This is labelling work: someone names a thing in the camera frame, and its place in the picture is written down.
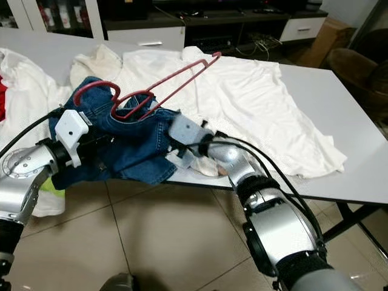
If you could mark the blue denim garment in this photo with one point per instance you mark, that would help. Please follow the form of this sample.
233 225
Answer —
127 151

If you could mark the white shirt with green print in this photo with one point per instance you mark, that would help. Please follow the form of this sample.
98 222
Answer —
24 103

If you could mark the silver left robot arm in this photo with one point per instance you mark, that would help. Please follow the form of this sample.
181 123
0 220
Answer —
18 188

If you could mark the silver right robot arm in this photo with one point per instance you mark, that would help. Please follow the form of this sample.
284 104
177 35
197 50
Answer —
285 230

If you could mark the white long sleeve shirt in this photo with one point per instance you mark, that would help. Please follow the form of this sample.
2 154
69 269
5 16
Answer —
151 70

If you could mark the large white shirt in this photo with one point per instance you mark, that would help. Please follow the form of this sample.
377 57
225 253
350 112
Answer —
267 103

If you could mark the red shirt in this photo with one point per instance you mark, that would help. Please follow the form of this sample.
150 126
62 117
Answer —
3 97

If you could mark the wide white drawer front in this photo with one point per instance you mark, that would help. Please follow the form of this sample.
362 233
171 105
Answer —
144 37

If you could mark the dark brown tv bench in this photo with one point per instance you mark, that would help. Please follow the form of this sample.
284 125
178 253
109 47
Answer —
230 21

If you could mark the white glass door cabinet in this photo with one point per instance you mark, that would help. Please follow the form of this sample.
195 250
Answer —
18 15

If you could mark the small white drawer front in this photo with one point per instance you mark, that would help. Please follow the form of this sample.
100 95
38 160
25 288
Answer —
303 27

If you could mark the brown cardboard box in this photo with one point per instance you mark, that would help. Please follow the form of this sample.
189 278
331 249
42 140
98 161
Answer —
327 39

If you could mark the black table leg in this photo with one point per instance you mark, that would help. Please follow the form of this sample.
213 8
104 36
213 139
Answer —
348 223

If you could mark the brown armchair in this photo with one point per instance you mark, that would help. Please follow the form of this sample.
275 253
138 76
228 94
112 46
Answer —
361 73

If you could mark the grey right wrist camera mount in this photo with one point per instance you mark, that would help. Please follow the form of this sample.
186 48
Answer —
185 130

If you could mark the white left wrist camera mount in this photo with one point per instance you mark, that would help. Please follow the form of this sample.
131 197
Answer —
73 130

